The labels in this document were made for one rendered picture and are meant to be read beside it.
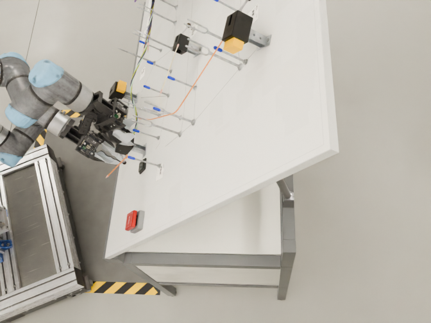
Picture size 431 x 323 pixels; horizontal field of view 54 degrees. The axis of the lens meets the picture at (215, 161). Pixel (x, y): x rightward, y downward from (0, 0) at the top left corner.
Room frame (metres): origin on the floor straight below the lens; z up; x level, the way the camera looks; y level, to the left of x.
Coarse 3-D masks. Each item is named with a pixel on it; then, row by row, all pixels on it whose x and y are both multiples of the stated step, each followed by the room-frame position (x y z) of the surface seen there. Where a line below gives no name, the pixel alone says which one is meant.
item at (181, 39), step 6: (180, 36) 0.84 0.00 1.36; (186, 36) 0.84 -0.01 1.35; (174, 42) 0.84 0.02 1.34; (180, 42) 0.83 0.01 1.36; (186, 42) 0.83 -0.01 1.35; (174, 48) 0.82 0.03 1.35; (180, 48) 0.81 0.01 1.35; (186, 48) 0.81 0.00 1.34; (198, 48) 0.82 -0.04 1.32; (198, 54) 0.81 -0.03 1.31
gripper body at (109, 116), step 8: (96, 96) 0.74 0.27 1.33; (96, 104) 0.72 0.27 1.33; (104, 104) 0.72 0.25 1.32; (112, 104) 0.73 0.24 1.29; (120, 104) 0.75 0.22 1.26; (80, 112) 0.71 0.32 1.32; (88, 112) 0.71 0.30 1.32; (96, 112) 0.72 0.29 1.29; (104, 112) 0.71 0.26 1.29; (112, 112) 0.71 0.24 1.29; (120, 112) 0.73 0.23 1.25; (96, 120) 0.71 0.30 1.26; (104, 120) 0.70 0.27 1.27; (112, 120) 0.69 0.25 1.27; (120, 120) 0.70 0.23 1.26; (96, 128) 0.70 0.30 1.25; (104, 128) 0.69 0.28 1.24; (112, 128) 0.70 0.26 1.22; (120, 128) 0.69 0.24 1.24
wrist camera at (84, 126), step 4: (84, 116) 0.73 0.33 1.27; (88, 116) 0.72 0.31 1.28; (92, 116) 0.72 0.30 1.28; (80, 120) 0.76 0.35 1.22; (84, 120) 0.72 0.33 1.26; (88, 120) 0.72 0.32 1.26; (80, 124) 0.74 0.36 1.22; (84, 124) 0.72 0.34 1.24; (88, 124) 0.72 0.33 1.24; (80, 128) 0.73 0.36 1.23; (84, 128) 0.72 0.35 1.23; (88, 128) 0.72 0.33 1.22; (80, 132) 0.73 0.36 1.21; (84, 132) 0.72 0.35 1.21
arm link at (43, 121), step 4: (52, 108) 0.85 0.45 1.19; (56, 108) 0.86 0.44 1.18; (48, 112) 0.83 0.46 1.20; (52, 112) 0.84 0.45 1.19; (56, 112) 0.84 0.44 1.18; (44, 116) 0.82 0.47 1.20; (48, 116) 0.82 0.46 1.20; (52, 116) 0.82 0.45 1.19; (40, 120) 0.82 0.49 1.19; (44, 120) 0.82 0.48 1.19; (48, 120) 0.81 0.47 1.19; (36, 124) 0.84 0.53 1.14; (40, 124) 0.82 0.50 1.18; (44, 124) 0.81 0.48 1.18; (48, 124) 0.81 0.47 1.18
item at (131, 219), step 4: (132, 212) 0.47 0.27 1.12; (136, 212) 0.47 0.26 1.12; (128, 216) 0.47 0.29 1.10; (132, 216) 0.46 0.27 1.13; (136, 216) 0.46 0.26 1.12; (128, 220) 0.46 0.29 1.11; (132, 220) 0.44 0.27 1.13; (136, 220) 0.45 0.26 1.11; (128, 224) 0.44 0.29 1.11; (132, 224) 0.43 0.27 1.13; (136, 224) 0.44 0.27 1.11; (128, 228) 0.43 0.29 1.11; (132, 228) 0.43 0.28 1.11
